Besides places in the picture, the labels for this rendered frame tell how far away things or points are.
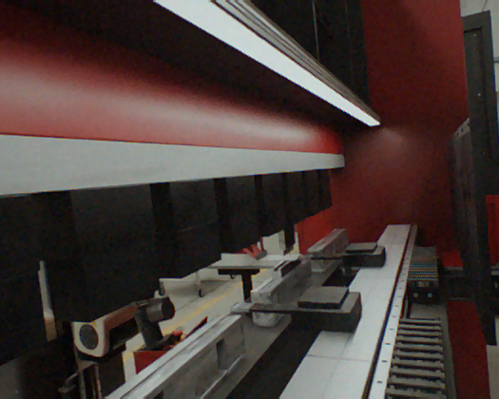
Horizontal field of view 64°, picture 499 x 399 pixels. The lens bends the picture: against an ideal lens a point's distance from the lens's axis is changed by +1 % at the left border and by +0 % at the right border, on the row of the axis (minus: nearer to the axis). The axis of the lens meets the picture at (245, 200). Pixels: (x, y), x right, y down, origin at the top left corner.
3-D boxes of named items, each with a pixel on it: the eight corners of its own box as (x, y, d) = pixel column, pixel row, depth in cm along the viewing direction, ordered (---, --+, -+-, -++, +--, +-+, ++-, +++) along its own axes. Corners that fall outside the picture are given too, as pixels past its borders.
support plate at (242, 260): (225, 256, 148) (225, 254, 147) (293, 256, 136) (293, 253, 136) (201, 269, 131) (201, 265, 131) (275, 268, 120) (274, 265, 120)
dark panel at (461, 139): (453, 238, 179) (446, 142, 176) (458, 238, 178) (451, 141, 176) (485, 345, 77) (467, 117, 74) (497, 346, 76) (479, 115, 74)
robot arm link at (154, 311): (144, 284, 125) (124, 290, 118) (171, 275, 119) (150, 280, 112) (154, 322, 123) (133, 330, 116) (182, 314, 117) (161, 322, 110)
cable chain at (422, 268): (413, 258, 110) (412, 245, 109) (436, 258, 107) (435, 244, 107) (407, 302, 76) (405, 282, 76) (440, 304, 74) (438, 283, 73)
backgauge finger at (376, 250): (304, 258, 133) (302, 243, 132) (386, 257, 121) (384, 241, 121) (293, 267, 122) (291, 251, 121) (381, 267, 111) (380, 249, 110)
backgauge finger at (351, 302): (245, 304, 90) (243, 283, 90) (362, 310, 79) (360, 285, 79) (220, 324, 80) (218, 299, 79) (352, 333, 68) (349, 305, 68)
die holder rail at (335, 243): (336, 247, 201) (335, 229, 201) (348, 247, 199) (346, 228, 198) (309, 273, 156) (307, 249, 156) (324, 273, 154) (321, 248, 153)
